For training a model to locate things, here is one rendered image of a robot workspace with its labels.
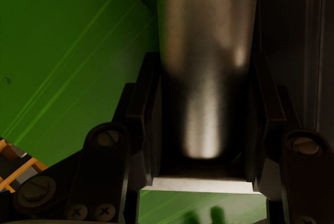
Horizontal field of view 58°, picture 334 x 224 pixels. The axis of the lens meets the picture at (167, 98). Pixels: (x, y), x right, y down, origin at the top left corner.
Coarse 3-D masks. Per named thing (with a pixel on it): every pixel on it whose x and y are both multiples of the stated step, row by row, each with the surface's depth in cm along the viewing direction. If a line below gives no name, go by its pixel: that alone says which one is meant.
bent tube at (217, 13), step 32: (160, 0) 9; (192, 0) 8; (224, 0) 8; (256, 0) 9; (160, 32) 9; (192, 32) 8; (224, 32) 8; (192, 64) 9; (224, 64) 9; (192, 96) 9; (224, 96) 9; (192, 128) 10; (224, 128) 10; (192, 160) 11; (224, 160) 11; (224, 192) 11; (256, 192) 11
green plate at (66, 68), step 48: (0, 0) 12; (48, 0) 12; (96, 0) 12; (144, 0) 12; (0, 48) 13; (48, 48) 13; (96, 48) 13; (144, 48) 13; (0, 96) 15; (48, 96) 15; (96, 96) 14; (48, 144) 17; (144, 192) 18; (192, 192) 17
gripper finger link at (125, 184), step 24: (96, 144) 8; (120, 144) 8; (96, 168) 7; (120, 168) 7; (72, 192) 7; (96, 192) 7; (120, 192) 7; (72, 216) 6; (96, 216) 6; (120, 216) 7
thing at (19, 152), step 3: (6, 141) 35; (9, 144) 36; (12, 147) 35; (15, 147) 35; (15, 150) 36; (18, 150) 35; (21, 150) 35; (18, 153) 36; (21, 153) 35; (24, 153) 35; (21, 156) 36
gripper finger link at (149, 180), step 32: (160, 64) 11; (128, 96) 11; (160, 96) 10; (128, 128) 9; (160, 128) 11; (64, 160) 8; (160, 160) 11; (32, 192) 7; (64, 192) 8; (128, 192) 9
